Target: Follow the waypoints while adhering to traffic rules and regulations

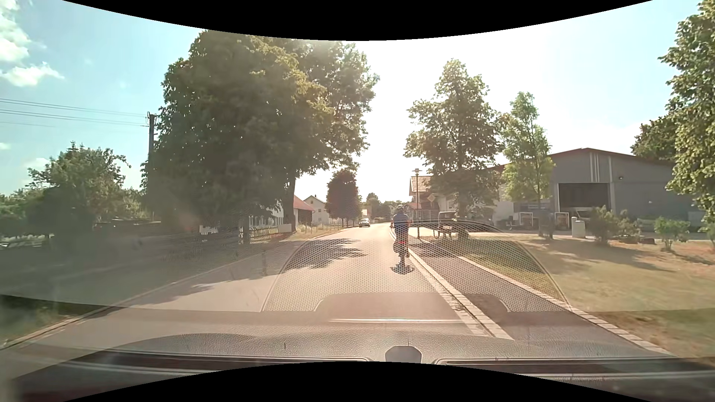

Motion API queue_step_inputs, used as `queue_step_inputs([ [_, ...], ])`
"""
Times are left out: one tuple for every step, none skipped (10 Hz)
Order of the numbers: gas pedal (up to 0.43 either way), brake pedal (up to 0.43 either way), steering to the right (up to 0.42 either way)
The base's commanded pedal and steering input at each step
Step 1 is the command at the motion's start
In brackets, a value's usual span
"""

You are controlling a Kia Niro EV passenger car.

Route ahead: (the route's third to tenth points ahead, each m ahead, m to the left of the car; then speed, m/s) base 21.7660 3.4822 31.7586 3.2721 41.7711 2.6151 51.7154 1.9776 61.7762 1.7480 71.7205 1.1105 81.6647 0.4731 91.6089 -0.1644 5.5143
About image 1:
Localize dry grass lawn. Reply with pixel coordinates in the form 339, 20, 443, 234
447, 232, 715, 358

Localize dark red-leaved tree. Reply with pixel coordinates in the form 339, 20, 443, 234
325, 169, 362, 227

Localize lamp post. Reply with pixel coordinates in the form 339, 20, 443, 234
412, 168, 421, 239

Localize grey asphalt road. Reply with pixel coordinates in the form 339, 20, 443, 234
0, 223, 492, 358

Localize tall green tree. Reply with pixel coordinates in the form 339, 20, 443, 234
404, 58, 508, 221

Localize car's own bonnet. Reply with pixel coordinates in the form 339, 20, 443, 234
0, 333, 715, 402

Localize house with tiled roof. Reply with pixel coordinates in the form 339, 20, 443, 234
408, 175, 448, 223

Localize person on bicycle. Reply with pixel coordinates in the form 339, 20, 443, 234
390, 204, 413, 267

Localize paved pavement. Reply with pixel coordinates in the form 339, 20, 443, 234
407, 234, 671, 358

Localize grass verge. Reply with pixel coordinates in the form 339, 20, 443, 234
0, 226, 347, 344

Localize large dark green tree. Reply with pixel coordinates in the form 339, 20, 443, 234
141, 30, 379, 242

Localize small green bush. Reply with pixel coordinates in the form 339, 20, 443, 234
654, 217, 691, 252
587, 205, 642, 245

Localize overhead wires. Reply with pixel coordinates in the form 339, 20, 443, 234
0, 98, 149, 129

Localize green tree foliage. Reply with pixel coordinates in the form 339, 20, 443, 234
631, 0, 715, 218

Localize round green tree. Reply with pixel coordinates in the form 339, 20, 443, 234
0, 142, 147, 246

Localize picket fence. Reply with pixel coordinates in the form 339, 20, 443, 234
201, 223, 293, 241

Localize slender light green tree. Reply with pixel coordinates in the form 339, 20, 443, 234
499, 92, 556, 224

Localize grey hall building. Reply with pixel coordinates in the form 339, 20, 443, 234
497, 147, 706, 229

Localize white house red roof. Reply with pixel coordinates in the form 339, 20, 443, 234
248, 195, 315, 229

